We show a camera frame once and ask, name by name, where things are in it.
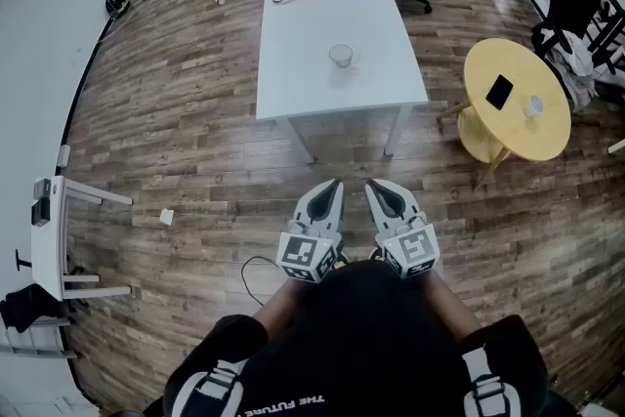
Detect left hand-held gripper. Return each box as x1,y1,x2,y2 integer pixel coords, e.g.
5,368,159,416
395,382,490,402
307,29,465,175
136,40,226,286
275,179,350,284

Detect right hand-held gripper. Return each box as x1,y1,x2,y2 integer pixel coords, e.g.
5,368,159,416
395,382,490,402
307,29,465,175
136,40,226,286
365,179,439,281

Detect white ceramic mug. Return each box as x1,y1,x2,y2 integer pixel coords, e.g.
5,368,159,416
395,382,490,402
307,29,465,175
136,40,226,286
521,94,546,120

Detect person's left forearm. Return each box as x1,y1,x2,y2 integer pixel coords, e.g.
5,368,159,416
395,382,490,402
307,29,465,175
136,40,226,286
252,276,321,337

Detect person's right forearm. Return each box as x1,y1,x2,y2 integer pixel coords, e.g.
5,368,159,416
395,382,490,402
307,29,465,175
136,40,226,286
423,269,483,342

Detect person's black t-shirt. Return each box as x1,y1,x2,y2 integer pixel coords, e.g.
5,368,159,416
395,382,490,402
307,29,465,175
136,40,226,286
160,259,552,417

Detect clear glass mug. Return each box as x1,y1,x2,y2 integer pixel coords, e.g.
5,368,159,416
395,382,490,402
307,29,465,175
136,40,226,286
327,43,363,71

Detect black smartphone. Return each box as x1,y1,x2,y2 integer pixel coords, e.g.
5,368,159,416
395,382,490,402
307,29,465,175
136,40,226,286
484,73,516,112

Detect long white table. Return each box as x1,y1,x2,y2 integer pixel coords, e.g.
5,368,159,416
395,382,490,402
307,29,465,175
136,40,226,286
255,0,432,165

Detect white clothes heap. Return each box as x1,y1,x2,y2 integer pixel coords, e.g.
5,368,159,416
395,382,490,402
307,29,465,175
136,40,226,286
543,32,598,112

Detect small white side table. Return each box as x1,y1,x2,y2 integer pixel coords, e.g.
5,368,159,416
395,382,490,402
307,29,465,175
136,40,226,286
29,175,135,303

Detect black high-back mesh chair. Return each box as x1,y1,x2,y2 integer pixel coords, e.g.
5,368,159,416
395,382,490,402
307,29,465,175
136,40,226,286
530,0,625,77

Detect black device box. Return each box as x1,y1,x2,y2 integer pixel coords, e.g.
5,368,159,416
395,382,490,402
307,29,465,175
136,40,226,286
30,178,53,229

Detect black helmet with green trim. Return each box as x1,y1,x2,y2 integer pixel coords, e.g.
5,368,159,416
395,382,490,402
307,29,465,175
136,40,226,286
104,0,132,20

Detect black cloth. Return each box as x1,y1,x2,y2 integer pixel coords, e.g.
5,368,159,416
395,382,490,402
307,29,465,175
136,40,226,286
0,282,65,334

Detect black floor cable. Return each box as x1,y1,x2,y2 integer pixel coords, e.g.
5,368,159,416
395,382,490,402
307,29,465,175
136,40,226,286
239,255,280,308

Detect grey harness shoulder strap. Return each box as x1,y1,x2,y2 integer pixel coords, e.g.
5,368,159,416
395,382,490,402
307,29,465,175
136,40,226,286
170,357,246,417
460,348,522,417

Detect white chair frame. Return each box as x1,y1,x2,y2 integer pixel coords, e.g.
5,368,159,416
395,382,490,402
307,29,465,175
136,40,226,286
0,307,80,360

